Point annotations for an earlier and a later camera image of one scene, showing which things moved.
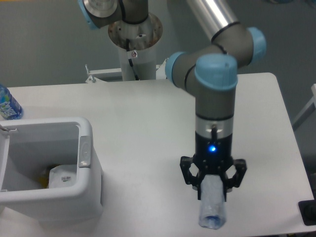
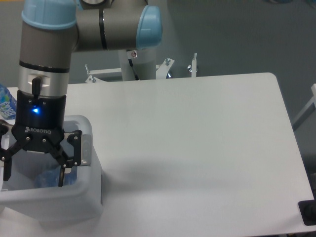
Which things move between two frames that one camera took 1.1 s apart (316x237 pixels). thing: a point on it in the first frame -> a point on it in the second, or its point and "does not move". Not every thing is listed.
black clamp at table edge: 307,210 does not move
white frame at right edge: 308,110 does not move
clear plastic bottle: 212,209 -> 51,177
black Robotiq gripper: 214,156 -> 39,127
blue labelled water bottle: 10,109 does not move
